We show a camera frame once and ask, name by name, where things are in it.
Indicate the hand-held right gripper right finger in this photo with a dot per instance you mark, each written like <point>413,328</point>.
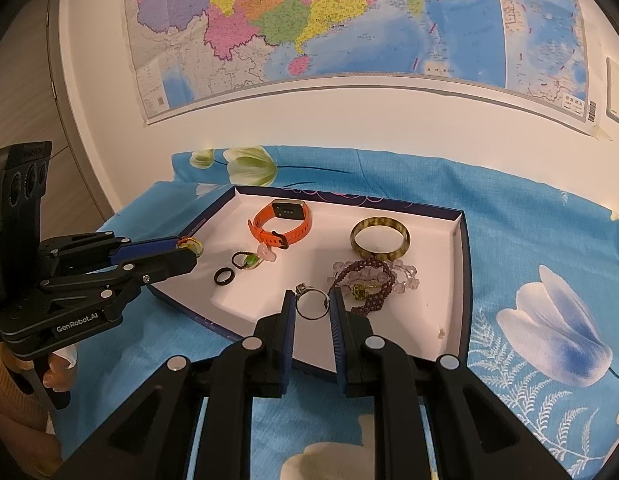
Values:
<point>339,350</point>

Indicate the person's left hand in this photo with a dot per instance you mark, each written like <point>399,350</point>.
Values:
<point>59,375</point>

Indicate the wooden wardrobe door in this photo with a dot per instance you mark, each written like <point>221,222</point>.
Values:
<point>39,85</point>

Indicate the blue floral blanket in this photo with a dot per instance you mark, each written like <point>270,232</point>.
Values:
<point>539,210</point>

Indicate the orange smart watch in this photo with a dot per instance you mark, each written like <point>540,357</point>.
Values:
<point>288,208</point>

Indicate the tortoiseshell bangle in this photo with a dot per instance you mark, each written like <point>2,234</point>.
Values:
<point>406,240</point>

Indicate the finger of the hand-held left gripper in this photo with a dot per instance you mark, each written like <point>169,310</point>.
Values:
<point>164,265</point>
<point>149,247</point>

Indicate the person's left forearm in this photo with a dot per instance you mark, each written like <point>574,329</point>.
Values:
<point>14,400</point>

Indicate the white box with dark rim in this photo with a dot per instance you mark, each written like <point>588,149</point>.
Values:
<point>429,270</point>

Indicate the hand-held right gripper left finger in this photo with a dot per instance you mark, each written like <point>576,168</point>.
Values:
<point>288,345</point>

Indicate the wall map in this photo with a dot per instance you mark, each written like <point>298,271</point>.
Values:
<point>289,10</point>

